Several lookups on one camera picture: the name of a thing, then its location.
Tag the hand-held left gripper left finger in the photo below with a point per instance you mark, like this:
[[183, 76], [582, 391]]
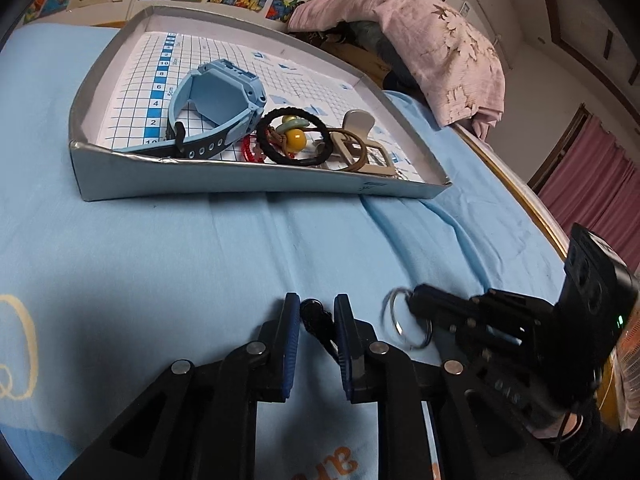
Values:
[[291, 345]]

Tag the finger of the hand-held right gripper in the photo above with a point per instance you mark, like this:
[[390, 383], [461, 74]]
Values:
[[470, 337], [450, 305]]

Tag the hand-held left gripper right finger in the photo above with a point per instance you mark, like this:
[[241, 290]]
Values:
[[344, 345]]

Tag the grey cardboard tray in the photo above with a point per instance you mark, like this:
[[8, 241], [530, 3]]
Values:
[[250, 180]]

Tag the person's right forearm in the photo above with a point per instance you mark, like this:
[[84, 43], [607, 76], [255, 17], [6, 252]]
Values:
[[605, 445]]

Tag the dark red curtain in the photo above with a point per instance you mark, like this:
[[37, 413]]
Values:
[[595, 185]]

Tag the beige belt buckle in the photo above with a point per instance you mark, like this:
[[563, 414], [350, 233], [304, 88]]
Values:
[[385, 165]]

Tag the pink patterned cloth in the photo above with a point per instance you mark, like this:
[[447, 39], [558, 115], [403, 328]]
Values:
[[440, 50]]

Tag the light blue wrist watch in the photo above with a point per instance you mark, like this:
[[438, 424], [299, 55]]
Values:
[[200, 85]]

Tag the grey cloth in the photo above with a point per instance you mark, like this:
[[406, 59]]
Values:
[[375, 35]]

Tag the wooden bed frame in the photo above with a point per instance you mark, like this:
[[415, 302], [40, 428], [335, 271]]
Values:
[[525, 205]]

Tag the small white wall paper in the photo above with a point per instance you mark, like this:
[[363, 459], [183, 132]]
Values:
[[465, 8]]

